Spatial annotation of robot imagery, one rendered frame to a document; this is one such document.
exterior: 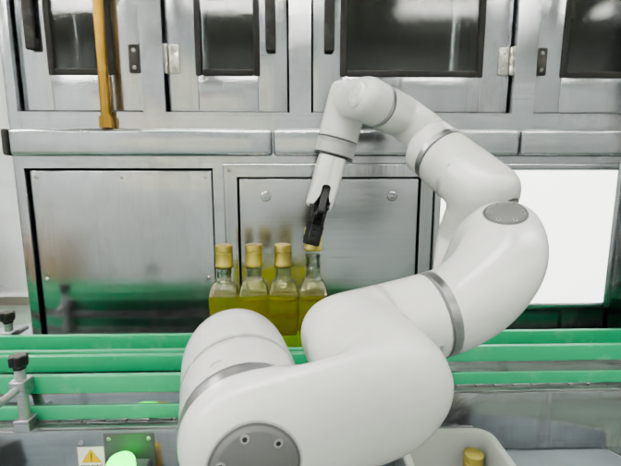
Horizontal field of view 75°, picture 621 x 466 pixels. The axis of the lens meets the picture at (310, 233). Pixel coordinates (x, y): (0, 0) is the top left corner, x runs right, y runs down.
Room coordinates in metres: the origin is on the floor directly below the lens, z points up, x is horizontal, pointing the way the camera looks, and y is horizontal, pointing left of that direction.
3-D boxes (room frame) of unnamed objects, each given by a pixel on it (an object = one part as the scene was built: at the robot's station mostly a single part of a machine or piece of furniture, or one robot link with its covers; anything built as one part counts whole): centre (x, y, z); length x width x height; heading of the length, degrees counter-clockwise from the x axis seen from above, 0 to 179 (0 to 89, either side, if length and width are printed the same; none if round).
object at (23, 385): (0.60, 0.47, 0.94); 0.07 x 0.04 x 0.13; 2
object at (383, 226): (0.93, -0.26, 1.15); 0.90 x 0.03 x 0.34; 92
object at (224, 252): (0.78, 0.17, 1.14); 0.04 x 0.04 x 0.04
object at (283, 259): (0.78, 0.05, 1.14); 0.04 x 0.04 x 0.04
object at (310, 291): (0.78, 0.00, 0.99); 0.06 x 0.06 x 0.21; 1
